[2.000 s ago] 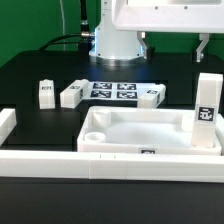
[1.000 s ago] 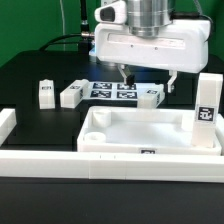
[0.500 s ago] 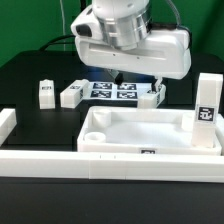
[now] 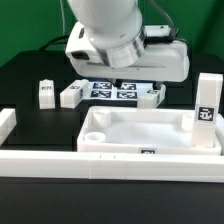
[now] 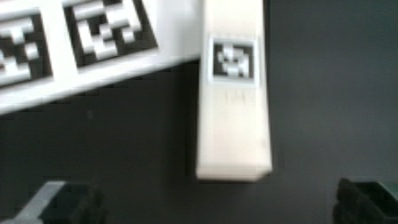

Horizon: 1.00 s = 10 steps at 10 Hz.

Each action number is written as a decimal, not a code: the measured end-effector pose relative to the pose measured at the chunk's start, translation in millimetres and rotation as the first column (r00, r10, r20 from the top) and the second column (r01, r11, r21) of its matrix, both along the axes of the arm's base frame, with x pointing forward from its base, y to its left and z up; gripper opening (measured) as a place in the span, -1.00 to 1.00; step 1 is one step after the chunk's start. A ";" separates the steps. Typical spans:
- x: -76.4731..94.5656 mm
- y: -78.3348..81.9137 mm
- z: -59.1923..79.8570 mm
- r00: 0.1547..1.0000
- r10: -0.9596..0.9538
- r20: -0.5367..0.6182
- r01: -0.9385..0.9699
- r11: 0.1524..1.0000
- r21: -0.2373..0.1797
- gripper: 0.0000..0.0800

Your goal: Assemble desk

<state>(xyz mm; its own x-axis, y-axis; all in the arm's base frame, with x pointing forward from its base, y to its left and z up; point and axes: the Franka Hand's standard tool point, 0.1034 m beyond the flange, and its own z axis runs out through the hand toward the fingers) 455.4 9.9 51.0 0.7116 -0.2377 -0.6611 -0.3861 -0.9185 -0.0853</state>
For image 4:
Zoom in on black cables with connectors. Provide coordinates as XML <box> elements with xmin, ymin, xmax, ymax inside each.
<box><xmin>38</xmin><ymin>34</ymin><xmax>71</xmax><ymax>52</ymax></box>

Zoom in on white front fence bar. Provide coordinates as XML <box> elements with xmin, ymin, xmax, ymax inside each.
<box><xmin>0</xmin><ymin>150</ymin><xmax>224</xmax><ymax>183</ymax></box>

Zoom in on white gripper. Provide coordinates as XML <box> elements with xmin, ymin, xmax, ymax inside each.
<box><xmin>65</xmin><ymin>22</ymin><xmax>189</xmax><ymax>82</ymax></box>

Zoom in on white right fence block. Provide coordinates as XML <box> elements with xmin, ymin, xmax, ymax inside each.
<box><xmin>216</xmin><ymin>114</ymin><xmax>224</xmax><ymax>156</ymax></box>

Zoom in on white desk top tray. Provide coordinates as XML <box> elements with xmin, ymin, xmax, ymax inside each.
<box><xmin>77</xmin><ymin>106</ymin><xmax>222</xmax><ymax>156</ymax></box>

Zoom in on white fence block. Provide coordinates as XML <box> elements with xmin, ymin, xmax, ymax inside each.
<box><xmin>0</xmin><ymin>108</ymin><xmax>17</xmax><ymax>146</ymax></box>
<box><xmin>216</xmin><ymin>114</ymin><xmax>224</xmax><ymax>156</ymax></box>

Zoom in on fiducial marker sheet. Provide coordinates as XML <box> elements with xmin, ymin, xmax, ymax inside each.
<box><xmin>83</xmin><ymin>81</ymin><xmax>153</xmax><ymax>101</ymax></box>

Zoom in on white left fence block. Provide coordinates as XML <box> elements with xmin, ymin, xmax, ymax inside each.
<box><xmin>0</xmin><ymin>108</ymin><xmax>17</xmax><ymax>146</ymax></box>

